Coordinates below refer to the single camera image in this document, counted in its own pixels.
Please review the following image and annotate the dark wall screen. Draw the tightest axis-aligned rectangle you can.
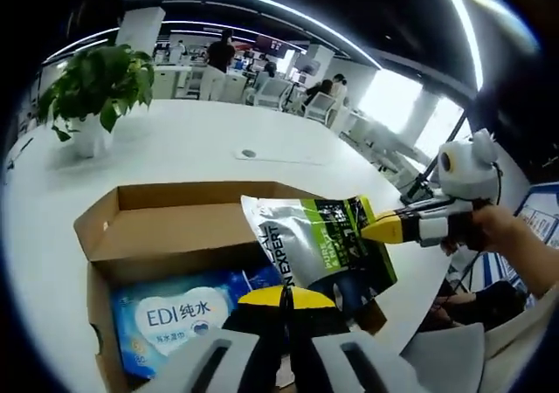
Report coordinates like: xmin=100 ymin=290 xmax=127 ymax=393
xmin=255 ymin=34 xmax=290 ymax=57

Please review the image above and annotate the person's cream shirt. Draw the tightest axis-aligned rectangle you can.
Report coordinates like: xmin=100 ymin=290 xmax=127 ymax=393
xmin=480 ymin=281 xmax=559 ymax=368

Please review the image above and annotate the black cable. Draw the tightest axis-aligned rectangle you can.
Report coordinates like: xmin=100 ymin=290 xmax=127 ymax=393
xmin=491 ymin=160 xmax=504 ymax=207

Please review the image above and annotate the ceiling light strip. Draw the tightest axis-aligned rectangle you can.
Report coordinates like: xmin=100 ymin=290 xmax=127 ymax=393
xmin=121 ymin=0 xmax=386 ymax=69
xmin=435 ymin=0 xmax=485 ymax=91

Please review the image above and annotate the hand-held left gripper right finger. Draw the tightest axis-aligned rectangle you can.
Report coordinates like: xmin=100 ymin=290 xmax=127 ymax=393
xmin=287 ymin=290 xmax=428 ymax=393

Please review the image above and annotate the person's right hand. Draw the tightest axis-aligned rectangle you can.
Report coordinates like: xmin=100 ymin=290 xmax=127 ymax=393
xmin=469 ymin=204 xmax=526 ymax=255

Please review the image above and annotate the blue wet wipes pack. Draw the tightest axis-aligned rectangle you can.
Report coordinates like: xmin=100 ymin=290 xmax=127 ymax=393
xmin=108 ymin=265 xmax=285 ymax=379

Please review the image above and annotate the round table cable port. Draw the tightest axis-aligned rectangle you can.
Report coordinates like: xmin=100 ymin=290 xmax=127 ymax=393
xmin=234 ymin=147 xmax=325 ymax=166

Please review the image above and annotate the grey mesh office chair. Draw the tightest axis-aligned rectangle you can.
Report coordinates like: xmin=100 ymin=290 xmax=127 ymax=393
xmin=400 ymin=321 xmax=487 ymax=393

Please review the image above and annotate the blue white poster board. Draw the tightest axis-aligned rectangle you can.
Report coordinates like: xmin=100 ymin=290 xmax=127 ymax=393
xmin=514 ymin=182 xmax=559 ymax=251

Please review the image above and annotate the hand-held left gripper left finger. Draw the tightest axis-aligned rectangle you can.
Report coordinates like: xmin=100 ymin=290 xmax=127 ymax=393
xmin=148 ymin=286 xmax=290 ymax=393

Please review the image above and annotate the potted green plant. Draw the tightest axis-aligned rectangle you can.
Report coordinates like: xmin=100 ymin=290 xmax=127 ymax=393
xmin=37 ymin=43 xmax=156 ymax=158

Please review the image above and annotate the silver green soft pouch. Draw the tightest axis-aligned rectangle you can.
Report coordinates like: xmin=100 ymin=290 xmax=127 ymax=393
xmin=240 ymin=194 xmax=399 ymax=320

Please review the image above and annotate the brown cardboard shoe box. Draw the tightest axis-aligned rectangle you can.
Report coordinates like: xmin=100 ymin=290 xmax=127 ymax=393
xmin=72 ymin=181 xmax=390 ymax=393

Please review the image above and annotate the white office chair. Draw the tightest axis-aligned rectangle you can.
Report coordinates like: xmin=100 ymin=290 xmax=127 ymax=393
xmin=254 ymin=78 xmax=293 ymax=109
xmin=304 ymin=91 xmax=341 ymax=124

